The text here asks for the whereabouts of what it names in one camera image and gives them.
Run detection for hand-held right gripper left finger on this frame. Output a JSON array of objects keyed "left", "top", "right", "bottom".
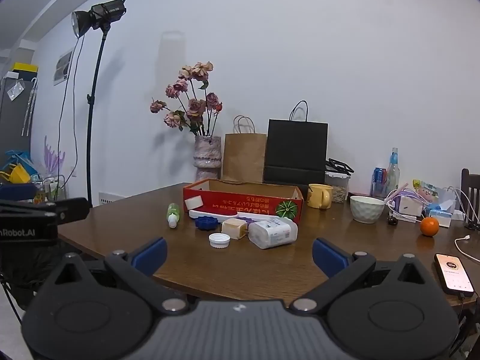
[{"left": 47, "top": 237, "right": 188, "bottom": 314}]

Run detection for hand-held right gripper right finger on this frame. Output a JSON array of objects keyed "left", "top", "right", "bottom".
[{"left": 289, "top": 237, "right": 432, "bottom": 314}]

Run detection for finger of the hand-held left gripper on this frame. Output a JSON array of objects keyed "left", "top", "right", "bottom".
[
  {"left": 0, "top": 197, "right": 91, "bottom": 227},
  {"left": 0, "top": 183, "right": 38, "bottom": 203}
]

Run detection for small green bottle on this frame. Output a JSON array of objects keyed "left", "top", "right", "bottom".
[{"left": 167, "top": 203, "right": 181, "bottom": 228}]

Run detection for blue scalloped lid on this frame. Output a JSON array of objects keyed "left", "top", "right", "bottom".
[{"left": 195, "top": 215, "right": 219, "bottom": 231}]

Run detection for red cardboard box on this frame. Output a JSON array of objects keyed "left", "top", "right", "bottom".
[{"left": 183, "top": 179, "right": 304, "bottom": 225}]

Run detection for yellow plastic container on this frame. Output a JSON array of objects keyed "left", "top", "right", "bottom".
[{"left": 0, "top": 163, "right": 28, "bottom": 184}]

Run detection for blue plastic item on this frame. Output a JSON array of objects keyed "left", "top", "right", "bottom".
[{"left": 4, "top": 150, "right": 38, "bottom": 175}]

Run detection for white wipes packet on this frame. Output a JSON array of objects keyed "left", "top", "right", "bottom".
[{"left": 248, "top": 217, "right": 299, "bottom": 250}]

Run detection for yellow mug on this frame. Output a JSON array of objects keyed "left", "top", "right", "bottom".
[{"left": 307, "top": 184, "right": 334, "bottom": 209}]

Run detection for white bowl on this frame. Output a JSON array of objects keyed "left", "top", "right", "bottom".
[{"left": 350, "top": 196, "right": 386, "bottom": 224}]

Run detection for white and purple plastic stick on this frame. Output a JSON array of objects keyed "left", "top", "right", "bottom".
[{"left": 188, "top": 209, "right": 280, "bottom": 224}]

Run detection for dark grey cabinet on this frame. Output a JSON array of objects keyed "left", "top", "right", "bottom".
[{"left": 0, "top": 71, "right": 38, "bottom": 158}]

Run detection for clear container with black lid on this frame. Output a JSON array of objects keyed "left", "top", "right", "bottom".
[{"left": 325, "top": 158, "right": 354, "bottom": 204}]

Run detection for black light stand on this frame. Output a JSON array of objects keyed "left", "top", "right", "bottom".
[{"left": 85, "top": 22, "right": 110, "bottom": 208}]

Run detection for blue drink can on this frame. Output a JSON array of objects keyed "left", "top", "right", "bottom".
[{"left": 371, "top": 167, "right": 388, "bottom": 197}]

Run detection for white charger box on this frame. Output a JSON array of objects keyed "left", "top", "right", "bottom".
[{"left": 399, "top": 197, "right": 424, "bottom": 218}]

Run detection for purple plastic pouch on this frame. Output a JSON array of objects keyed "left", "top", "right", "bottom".
[{"left": 392, "top": 189, "right": 426, "bottom": 200}]

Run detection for orange fruit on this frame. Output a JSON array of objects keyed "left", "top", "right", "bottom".
[{"left": 419, "top": 217, "right": 440, "bottom": 237}]

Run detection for black paper bag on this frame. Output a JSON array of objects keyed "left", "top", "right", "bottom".
[{"left": 262, "top": 100, "right": 329, "bottom": 186}]

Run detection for mottled pink vase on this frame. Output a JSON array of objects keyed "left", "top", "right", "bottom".
[{"left": 193, "top": 135, "right": 223, "bottom": 182}]

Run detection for colourful snack packet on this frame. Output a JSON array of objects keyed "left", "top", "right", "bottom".
[{"left": 412, "top": 179, "right": 440, "bottom": 205}]

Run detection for blue tissue pack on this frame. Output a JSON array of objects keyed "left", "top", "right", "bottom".
[{"left": 425, "top": 202, "right": 454, "bottom": 227}]

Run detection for yellow box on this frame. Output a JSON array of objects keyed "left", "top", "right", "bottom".
[{"left": 9, "top": 63, "right": 39, "bottom": 79}]

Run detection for black smartphone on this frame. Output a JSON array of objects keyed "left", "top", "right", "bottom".
[{"left": 434, "top": 253, "right": 475, "bottom": 296}]

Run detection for brown paper bag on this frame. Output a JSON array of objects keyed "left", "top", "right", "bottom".
[{"left": 222, "top": 115, "right": 268, "bottom": 184}]

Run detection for pink artificial roses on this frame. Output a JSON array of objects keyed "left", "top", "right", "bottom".
[{"left": 150, "top": 61, "right": 223, "bottom": 137}]

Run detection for dark wooden chair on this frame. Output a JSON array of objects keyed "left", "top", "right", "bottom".
[{"left": 460, "top": 169, "right": 480, "bottom": 226}]

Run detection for black studio light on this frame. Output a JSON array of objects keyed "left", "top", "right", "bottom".
[{"left": 71, "top": 0, "right": 128, "bottom": 39}]

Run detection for wire rack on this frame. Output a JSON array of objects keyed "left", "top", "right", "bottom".
[{"left": 35, "top": 175, "right": 67, "bottom": 202}]

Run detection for white wall vent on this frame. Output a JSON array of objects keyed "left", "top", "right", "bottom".
[{"left": 98, "top": 192, "right": 126, "bottom": 207}]

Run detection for black light cable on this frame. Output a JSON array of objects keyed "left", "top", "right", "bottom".
[{"left": 58, "top": 37, "right": 85, "bottom": 192}]

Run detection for wall poster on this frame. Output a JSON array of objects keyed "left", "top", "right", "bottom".
[{"left": 53, "top": 49, "right": 74, "bottom": 86}]

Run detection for white charging cable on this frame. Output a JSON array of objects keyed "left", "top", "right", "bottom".
[{"left": 455, "top": 235, "right": 480, "bottom": 261}]

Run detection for white cable bundle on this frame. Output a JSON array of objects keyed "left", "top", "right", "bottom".
[{"left": 444, "top": 185, "right": 480, "bottom": 230}]

